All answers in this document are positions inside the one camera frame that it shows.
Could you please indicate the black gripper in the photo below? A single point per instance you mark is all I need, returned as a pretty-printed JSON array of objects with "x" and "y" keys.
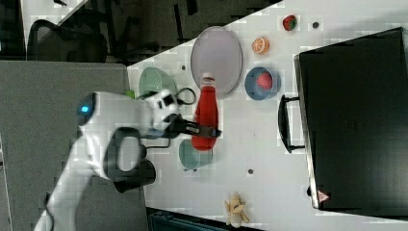
[{"x": 165, "y": 112}]

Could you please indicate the red ketchup bottle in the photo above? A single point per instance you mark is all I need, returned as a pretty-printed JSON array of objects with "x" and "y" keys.
[{"x": 206, "y": 113}]

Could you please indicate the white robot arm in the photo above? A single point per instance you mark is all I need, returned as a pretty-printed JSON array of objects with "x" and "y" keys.
[{"x": 111, "y": 127}]

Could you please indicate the pink round plate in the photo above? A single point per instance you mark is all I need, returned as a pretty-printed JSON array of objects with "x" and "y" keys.
[{"x": 218, "y": 52}]

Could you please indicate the green mug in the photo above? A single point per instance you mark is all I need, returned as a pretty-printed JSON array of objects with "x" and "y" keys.
[{"x": 191, "y": 158}]

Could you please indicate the green perforated colander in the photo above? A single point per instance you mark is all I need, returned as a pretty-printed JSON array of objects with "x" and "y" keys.
[{"x": 155, "y": 79}]

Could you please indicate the blue bowl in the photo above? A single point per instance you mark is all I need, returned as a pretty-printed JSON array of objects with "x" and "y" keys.
[{"x": 257, "y": 93}]

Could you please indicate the red strawberry in bowl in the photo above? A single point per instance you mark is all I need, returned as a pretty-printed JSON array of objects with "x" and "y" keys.
[{"x": 264, "y": 80}]

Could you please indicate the peeled banana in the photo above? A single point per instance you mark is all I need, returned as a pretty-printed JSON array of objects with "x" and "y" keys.
[{"x": 235, "y": 211}]

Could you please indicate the orange slice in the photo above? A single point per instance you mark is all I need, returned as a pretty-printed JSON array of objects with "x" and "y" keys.
[{"x": 260, "y": 45}]

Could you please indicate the black office chair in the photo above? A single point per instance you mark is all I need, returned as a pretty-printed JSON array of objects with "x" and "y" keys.
[{"x": 49, "y": 42}]

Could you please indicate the red strawberry on table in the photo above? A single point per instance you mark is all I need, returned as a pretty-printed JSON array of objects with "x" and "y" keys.
[{"x": 289, "y": 22}]

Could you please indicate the black toaster oven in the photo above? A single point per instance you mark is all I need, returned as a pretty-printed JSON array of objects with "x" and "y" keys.
[{"x": 353, "y": 105}]

